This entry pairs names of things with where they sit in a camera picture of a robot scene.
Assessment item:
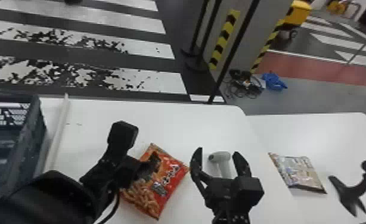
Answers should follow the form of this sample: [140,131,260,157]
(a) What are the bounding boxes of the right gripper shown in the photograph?
[189,147,253,217]

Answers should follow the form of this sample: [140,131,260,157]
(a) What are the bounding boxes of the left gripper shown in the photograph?
[115,151,162,190]

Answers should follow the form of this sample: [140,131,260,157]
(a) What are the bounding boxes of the red snack packet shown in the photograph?
[119,142,190,220]

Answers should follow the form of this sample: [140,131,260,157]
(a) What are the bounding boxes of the hand scanner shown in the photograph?
[207,151,233,179]

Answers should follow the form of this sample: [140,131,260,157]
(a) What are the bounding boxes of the silver snack packet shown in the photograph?
[268,152,327,194]

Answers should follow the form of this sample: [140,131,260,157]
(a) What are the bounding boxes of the white slab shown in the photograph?
[43,92,70,172]

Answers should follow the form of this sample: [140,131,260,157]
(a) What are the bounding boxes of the blue floor object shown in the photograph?
[261,72,289,91]

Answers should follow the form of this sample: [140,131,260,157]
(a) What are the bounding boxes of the black stand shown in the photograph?
[328,159,366,217]

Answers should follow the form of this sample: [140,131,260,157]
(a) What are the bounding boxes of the purple crate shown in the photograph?
[0,95,48,204]

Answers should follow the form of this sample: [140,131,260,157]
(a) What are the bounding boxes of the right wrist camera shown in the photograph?
[231,176,265,210]

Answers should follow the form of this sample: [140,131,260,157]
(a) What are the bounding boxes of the black cable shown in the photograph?
[95,193,122,224]

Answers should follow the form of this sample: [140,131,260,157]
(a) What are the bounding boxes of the black floor cables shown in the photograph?
[224,69,265,100]

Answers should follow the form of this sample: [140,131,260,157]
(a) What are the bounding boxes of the yellow black striped post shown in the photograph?
[249,19,286,74]
[208,9,241,71]

